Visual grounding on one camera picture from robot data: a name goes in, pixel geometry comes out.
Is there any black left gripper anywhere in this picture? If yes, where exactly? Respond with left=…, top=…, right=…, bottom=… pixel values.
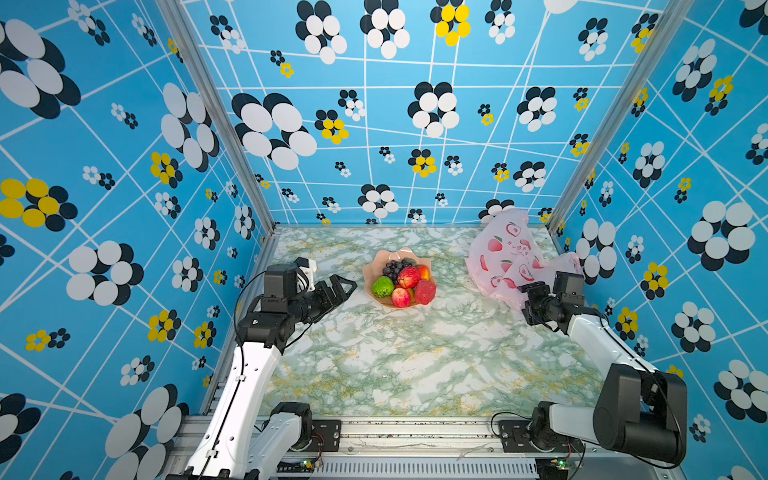
left=288, top=274, right=356, bottom=325

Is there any pink printed plastic bag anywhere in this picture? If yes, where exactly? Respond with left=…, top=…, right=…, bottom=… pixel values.
left=466, top=208, right=583, bottom=310

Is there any large red apple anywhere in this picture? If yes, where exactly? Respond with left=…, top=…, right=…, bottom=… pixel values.
left=398, top=267, right=422, bottom=289

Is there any red dragon fruit piece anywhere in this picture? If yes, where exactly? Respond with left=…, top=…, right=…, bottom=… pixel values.
left=413, top=279, right=437, bottom=305

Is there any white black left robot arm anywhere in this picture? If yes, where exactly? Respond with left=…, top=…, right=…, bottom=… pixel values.
left=179, top=257, right=357, bottom=479

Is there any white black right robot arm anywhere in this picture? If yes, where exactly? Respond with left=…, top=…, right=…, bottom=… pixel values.
left=519, top=271, right=688, bottom=469

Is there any green custard apple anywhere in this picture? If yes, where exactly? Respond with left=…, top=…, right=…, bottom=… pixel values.
left=371, top=276, right=395, bottom=299

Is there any dark purple grape bunch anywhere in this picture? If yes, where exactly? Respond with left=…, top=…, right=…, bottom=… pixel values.
left=382, top=258, right=416, bottom=284

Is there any pink scalloped fruit bowl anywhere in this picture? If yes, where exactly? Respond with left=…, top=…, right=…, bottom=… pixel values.
left=362, top=248, right=437, bottom=309

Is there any small red apple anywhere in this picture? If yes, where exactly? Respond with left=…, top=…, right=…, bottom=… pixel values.
left=391, top=287, right=413, bottom=308

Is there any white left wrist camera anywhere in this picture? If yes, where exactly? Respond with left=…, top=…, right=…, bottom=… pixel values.
left=294, top=257, right=317, bottom=292

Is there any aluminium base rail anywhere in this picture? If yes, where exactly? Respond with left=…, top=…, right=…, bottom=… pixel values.
left=271, top=414, right=685, bottom=479

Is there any aluminium frame post left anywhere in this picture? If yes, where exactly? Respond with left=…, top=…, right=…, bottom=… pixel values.
left=157, top=0, right=276, bottom=239

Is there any aluminium frame post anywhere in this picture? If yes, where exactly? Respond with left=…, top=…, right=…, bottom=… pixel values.
left=157, top=0, right=276, bottom=239
left=547, top=0, right=694, bottom=238

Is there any aluminium frame post right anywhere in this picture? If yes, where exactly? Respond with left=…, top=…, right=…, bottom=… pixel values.
left=547, top=0, right=694, bottom=238

